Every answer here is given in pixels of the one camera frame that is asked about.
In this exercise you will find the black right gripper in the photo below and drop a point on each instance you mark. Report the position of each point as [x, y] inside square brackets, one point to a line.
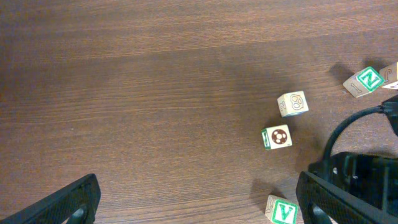
[371, 178]

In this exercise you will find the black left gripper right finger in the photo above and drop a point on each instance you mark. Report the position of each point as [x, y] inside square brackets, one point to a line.
[321, 202]

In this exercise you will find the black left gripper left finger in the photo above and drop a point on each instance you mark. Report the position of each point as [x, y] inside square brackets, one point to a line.
[75, 203]

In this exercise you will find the soccer ball wooden block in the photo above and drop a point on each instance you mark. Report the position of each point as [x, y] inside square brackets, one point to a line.
[276, 137]

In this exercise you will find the green N wooden block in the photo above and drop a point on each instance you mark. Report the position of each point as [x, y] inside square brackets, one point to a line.
[364, 82]

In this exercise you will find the pretzel picture wooden block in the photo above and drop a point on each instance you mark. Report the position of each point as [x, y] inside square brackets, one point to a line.
[291, 104]

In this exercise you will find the yellow J wooden block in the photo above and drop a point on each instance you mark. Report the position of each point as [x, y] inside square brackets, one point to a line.
[389, 74]

